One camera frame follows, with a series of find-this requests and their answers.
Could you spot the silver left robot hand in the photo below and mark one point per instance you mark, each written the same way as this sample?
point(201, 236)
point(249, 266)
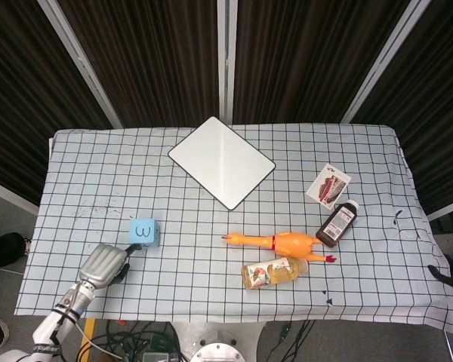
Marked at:
point(100, 265)

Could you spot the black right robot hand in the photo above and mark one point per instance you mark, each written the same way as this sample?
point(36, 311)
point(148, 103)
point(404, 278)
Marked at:
point(447, 279)

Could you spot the light blue cube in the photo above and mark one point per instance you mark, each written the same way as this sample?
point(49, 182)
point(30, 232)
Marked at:
point(143, 232)

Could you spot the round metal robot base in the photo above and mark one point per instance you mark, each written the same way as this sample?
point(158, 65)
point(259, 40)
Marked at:
point(217, 352)

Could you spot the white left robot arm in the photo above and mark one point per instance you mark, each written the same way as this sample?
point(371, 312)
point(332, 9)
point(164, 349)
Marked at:
point(47, 333)

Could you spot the white black grid tablecloth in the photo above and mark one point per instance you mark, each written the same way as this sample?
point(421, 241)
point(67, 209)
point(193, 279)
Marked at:
point(196, 264)

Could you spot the yellow bar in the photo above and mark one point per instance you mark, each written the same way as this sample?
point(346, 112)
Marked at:
point(87, 335)

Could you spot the green circuit board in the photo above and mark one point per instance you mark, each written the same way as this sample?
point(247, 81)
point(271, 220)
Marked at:
point(158, 342)

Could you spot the black shoe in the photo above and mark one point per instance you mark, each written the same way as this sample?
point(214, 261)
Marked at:
point(4, 250)

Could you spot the brown medicine bottle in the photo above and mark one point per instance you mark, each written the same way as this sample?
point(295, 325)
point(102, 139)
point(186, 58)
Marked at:
point(336, 225)

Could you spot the printed picture card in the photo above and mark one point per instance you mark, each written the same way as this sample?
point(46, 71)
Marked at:
point(329, 185)

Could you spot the orange rubber chicken toy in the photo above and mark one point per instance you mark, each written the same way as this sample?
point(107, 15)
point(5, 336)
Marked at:
point(292, 243)

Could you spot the white board with black rim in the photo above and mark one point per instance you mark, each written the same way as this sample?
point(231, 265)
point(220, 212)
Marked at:
point(222, 162)

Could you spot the dark corrugated divider panel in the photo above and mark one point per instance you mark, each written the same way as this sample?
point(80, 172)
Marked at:
point(22, 94)
point(438, 113)
point(302, 56)
point(147, 56)

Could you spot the clear tea bottle with label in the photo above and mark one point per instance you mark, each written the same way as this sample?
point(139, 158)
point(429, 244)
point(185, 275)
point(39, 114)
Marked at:
point(272, 272)

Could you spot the grey metal divider post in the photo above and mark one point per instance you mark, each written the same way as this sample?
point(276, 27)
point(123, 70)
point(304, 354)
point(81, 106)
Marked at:
point(226, 60)
point(79, 60)
point(387, 62)

